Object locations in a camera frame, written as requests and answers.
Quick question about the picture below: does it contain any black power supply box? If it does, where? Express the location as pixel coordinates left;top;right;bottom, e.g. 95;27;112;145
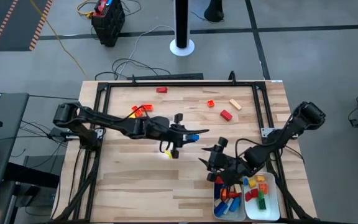
48;126;83;141

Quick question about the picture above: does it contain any dark grey desk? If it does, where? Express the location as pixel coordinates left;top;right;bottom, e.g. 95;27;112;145
0;91;30;187

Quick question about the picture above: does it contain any short pale wooden block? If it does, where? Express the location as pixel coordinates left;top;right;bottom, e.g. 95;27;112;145
229;98;243;111

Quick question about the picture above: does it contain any red rectangular block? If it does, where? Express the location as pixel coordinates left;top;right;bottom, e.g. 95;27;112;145
219;109;234;122

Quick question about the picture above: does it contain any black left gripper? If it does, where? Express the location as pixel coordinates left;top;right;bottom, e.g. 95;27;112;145
147;113;210;159

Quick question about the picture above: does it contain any black and red battery box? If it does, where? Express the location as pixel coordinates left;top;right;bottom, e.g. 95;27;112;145
91;0;126;48

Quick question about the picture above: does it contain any black metal table frame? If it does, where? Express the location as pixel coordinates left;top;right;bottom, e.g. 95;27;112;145
50;70;318;224

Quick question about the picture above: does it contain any black mat with striped edge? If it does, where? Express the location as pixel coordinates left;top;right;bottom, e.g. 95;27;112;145
0;0;54;52

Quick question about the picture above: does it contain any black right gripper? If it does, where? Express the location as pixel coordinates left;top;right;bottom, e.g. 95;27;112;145
198;137;252;186

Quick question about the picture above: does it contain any black pole with white base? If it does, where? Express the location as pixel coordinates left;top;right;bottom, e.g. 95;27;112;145
169;0;196;58

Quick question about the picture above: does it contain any grey metal bracket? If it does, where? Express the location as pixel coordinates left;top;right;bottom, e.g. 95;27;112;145
260;127;275;138

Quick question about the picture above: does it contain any black conical floor object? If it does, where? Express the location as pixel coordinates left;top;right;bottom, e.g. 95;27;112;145
203;0;226;24

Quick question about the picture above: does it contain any white floor cable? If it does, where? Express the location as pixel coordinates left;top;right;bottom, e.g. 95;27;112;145
116;24;176;79

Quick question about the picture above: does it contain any white plastic bin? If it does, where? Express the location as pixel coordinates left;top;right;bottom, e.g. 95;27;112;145
212;175;247;222
242;171;281;222

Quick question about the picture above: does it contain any black power strip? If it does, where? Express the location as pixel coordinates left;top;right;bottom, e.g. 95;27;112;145
126;72;204;82

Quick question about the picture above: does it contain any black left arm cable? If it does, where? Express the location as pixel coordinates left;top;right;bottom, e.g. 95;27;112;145
121;105;150;123

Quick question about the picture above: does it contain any yellow cable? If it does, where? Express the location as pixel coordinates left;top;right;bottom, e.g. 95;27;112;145
29;0;87;78

